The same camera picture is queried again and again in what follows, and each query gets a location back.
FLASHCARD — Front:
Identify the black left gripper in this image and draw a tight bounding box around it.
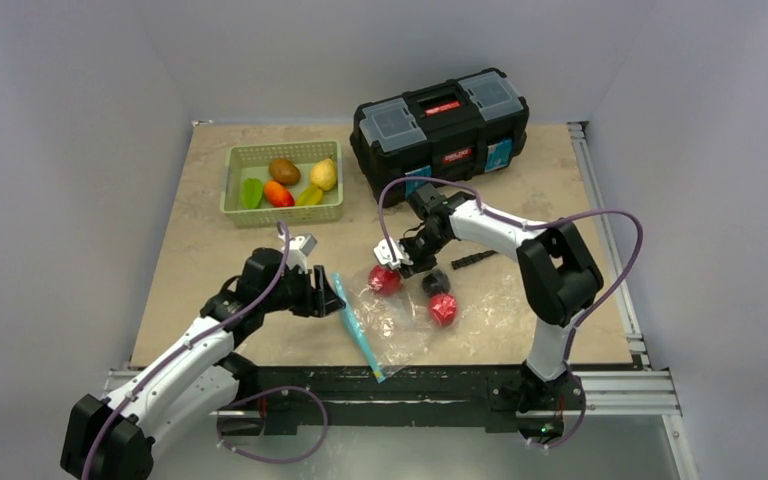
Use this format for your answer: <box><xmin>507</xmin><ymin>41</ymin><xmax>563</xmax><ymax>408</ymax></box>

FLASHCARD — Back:
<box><xmin>261</xmin><ymin>263</ymin><xmax>343</xmax><ymax>317</ymax></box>

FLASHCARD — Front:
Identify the clear zip top bag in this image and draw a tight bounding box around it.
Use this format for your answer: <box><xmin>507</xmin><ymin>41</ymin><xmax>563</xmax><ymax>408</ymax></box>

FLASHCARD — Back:
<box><xmin>332</xmin><ymin>269</ymin><xmax>535</xmax><ymax>382</ymax></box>

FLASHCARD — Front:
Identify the yellow fake bell pepper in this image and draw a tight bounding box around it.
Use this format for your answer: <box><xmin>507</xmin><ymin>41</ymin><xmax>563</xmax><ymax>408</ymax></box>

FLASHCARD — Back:
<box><xmin>295</xmin><ymin>185</ymin><xmax>325</xmax><ymax>207</ymax></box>

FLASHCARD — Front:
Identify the yellow fake pear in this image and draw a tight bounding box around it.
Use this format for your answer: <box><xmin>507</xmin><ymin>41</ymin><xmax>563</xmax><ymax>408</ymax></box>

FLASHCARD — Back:
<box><xmin>309</xmin><ymin>157</ymin><xmax>339</xmax><ymax>192</ymax></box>

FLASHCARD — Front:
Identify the brown orange fake fruit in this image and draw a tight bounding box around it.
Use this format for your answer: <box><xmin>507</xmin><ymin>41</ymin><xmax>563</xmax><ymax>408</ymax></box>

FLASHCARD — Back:
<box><xmin>268</xmin><ymin>157</ymin><xmax>301</xmax><ymax>186</ymax></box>

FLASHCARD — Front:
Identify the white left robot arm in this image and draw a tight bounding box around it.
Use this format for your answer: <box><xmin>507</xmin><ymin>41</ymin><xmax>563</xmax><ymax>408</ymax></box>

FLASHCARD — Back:
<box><xmin>60</xmin><ymin>248</ymin><xmax>346</xmax><ymax>479</ymax></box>

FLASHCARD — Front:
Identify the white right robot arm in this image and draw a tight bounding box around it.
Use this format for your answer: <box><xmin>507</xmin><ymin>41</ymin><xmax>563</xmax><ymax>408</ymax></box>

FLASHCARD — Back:
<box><xmin>377</xmin><ymin>184</ymin><xmax>604</xmax><ymax>407</ymax></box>

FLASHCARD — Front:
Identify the red fake apple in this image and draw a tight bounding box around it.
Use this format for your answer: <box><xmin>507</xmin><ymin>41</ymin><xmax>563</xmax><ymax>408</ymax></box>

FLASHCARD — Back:
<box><xmin>367</xmin><ymin>265</ymin><xmax>401</xmax><ymax>297</ymax></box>

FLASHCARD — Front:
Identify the red fake tomato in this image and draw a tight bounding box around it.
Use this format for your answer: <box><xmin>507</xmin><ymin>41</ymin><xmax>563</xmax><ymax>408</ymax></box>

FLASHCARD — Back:
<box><xmin>429</xmin><ymin>293</ymin><xmax>458</xmax><ymax>328</ymax></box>

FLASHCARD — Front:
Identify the black rubber mallet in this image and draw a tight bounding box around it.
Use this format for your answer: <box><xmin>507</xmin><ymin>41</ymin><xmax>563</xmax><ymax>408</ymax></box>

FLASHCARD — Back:
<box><xmin>450</xmin><ymin>250</ymin><xmax>497</xmax><ymax>270</ymax></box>

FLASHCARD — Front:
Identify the green perforated plastic basket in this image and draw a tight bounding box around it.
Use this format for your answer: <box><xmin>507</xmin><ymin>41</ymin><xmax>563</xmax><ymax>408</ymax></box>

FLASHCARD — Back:
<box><xmin>219</xmin><ymin>140</ymin><xmax>344</xmax><ymax>228</ymax></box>

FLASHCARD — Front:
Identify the black plastic toolbox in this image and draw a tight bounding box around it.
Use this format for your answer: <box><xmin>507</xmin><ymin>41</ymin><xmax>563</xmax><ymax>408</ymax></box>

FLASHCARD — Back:
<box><xmin>349</xmin><ymin>68</ymin><xmax>530</xmax><ymax>207</ymax></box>

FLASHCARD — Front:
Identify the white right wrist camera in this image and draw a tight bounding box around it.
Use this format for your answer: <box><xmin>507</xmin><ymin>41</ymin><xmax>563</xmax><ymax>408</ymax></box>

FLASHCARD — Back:
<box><xmin>373</xmin><ymin>237</ymin><xmax>413</xmax><ymax>271</ymax></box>

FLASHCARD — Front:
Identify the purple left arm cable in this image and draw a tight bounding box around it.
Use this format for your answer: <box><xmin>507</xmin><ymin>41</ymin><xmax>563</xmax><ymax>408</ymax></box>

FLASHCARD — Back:
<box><xmin>79</xmin><ymin>221</ymin><xmax>291</xmax><ymax>480</ymax></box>

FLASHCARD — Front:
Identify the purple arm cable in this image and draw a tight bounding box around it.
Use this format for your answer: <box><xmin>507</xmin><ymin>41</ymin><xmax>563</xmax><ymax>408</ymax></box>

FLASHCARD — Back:
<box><xmin>377</xmin><ymin>176</ymin><xmax>644</xmax><ymax>364</ymax></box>
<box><xmin>79</xmin><ymin>221</ymin><xmax>291</xmax><ymax>480</ymax></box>

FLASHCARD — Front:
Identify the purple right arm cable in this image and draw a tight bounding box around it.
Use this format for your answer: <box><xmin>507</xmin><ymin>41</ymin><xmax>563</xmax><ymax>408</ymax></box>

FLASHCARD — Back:
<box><xmin>377</xmin><ymin>176</ymin><xmax>644</xmax><ymax>364</ymax></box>

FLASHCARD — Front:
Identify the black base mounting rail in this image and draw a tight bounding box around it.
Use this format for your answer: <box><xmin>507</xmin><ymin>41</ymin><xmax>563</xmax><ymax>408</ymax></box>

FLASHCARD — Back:
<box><xmin>214</xmin><ymin>364</ymin><xmax>586</xmax><ymax>442</ymax></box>

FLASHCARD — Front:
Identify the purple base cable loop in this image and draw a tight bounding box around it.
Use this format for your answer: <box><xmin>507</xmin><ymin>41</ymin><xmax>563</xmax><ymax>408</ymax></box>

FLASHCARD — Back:
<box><xmin>216</xmin><ymin>386</ymin><xmax>329</xmax><ymax>465</ymax></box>

